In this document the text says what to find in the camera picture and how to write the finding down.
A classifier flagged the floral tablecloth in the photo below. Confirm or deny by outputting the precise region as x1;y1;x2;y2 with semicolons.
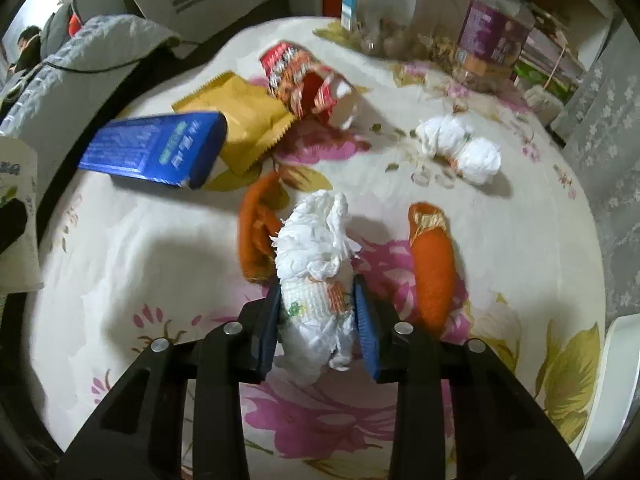
25;18;604;479

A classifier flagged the yellow snack wrapper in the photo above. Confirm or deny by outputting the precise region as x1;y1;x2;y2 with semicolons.
171;72;296;177

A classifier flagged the clear jar purple label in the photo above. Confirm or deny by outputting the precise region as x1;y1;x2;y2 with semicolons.
452;0;535;93

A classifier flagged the clear jar blue label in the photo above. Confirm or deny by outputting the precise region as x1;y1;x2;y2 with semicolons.
341;0;444;61

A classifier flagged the red snack bag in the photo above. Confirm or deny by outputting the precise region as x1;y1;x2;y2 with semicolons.
259;41;359;130

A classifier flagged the white tissue wad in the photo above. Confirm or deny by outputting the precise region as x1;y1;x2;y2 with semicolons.
272;190;360;386

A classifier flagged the white lace curtain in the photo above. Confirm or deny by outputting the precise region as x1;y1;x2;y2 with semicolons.
551;22;640;322

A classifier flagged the dark blue carton box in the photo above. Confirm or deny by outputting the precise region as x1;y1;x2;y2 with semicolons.
78;112;228;190

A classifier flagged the person in dark clothes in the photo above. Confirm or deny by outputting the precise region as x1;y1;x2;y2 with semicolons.
8;25;41;76

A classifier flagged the stacked papers pile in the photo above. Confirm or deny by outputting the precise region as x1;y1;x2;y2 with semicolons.
512;4;585;104

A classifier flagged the white crumpled tissue ball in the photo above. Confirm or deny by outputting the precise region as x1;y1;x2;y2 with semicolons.
416;114;502;186

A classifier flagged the grey striped sofa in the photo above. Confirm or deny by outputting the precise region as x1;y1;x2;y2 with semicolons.
1;0;288;208

